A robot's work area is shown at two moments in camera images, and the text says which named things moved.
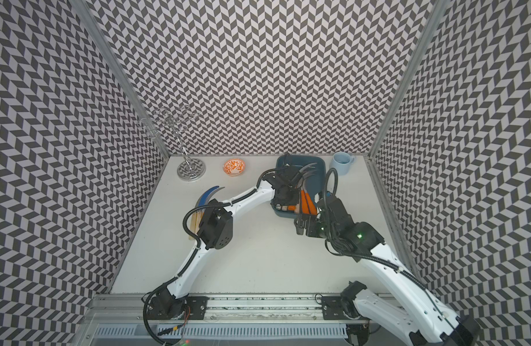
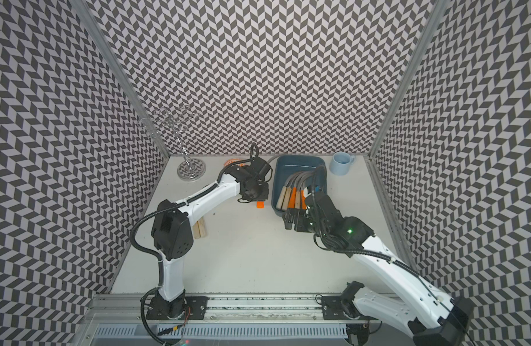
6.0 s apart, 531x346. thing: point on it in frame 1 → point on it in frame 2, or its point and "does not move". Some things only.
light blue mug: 341,161 does not move
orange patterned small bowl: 234,167 does not move
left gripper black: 296,192 → 265,196
